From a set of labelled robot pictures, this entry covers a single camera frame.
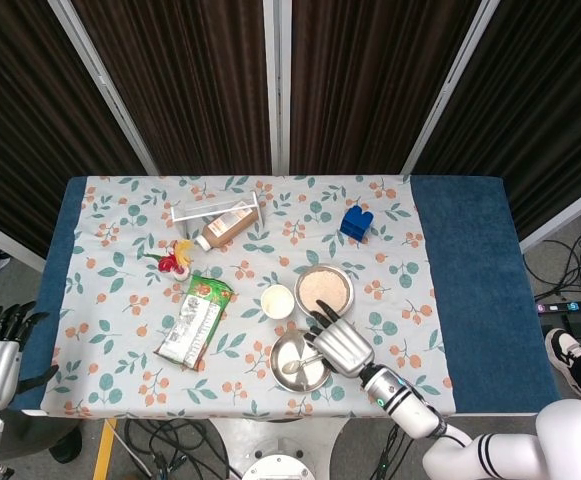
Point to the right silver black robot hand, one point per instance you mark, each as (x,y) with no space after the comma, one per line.
(345,345)

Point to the metal spoon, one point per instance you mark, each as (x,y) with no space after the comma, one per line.
(292,367)

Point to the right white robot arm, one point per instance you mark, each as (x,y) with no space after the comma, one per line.
(410,407)

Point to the metal bowl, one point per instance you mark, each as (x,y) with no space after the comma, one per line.
(351,290)

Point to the uncooked rice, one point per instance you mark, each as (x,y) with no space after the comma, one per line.
(322,287)

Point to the white paper cup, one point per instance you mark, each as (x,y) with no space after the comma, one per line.
(277,301)

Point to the round metal plate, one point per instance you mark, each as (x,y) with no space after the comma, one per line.
(285,347)

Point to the blue toy block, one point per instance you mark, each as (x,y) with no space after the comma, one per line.
(356,223)

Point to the floral tablecloth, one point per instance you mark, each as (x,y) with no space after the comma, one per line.
(120,360)

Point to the green snack bag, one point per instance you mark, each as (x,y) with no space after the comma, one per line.
(195,325)

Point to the blue table cover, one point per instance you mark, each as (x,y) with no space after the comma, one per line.
(470,250)

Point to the brown liquid bottle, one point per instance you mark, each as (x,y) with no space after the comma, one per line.
(227,225)

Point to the red yellow feather shuttlecock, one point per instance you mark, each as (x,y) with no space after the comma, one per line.
(172,262)

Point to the white black sneaker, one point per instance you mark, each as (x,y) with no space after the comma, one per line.
(562,357)

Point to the dark folding screen panel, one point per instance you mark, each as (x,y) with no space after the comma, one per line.
(190,85)
(365,85)
(545,110)
(25,125)

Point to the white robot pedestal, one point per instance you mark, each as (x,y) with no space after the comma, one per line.
(277,445)

